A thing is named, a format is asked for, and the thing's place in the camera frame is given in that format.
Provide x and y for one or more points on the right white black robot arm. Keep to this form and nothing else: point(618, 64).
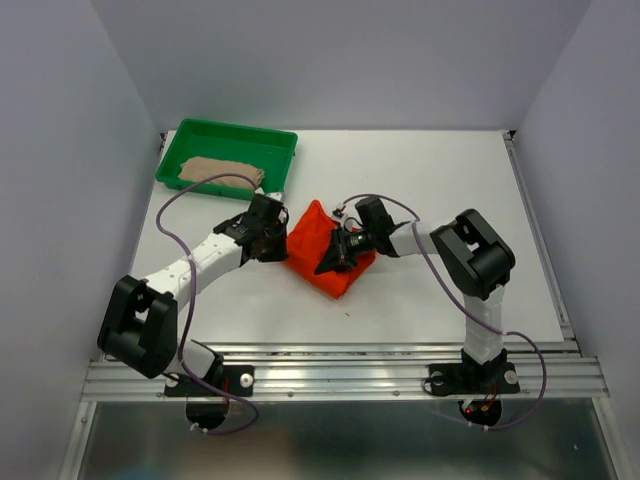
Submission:
point(479, 265)

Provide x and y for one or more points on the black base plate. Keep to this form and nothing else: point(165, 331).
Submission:
point(458, 379)
point(237, 380)

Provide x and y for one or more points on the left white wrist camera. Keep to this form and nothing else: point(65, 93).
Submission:
point(278, 196)

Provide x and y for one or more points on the orange t shirt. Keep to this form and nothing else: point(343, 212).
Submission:
point(308, 242)

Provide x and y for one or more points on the green plastic tray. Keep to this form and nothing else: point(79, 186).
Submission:
point(270, 151)

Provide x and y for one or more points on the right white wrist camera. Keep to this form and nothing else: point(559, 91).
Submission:
point(345, 210)

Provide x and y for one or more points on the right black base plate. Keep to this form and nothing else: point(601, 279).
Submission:
point(458, 379)

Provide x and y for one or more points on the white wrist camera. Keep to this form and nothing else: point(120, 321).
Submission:
point(345, 210)
point(278, 196)

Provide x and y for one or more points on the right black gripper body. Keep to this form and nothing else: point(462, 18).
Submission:
point(348, 245)

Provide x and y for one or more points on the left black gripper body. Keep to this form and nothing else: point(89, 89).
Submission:
point(275, 247)

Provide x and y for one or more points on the beige folded t shirt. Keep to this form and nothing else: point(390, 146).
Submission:
point(227, 173)

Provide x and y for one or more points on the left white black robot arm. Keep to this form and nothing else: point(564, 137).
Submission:
point(140, 326)

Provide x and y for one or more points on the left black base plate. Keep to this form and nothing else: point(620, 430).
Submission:
point(237, 380)

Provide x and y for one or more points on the aluminium rail frame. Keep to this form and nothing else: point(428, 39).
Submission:
point(339, 383)

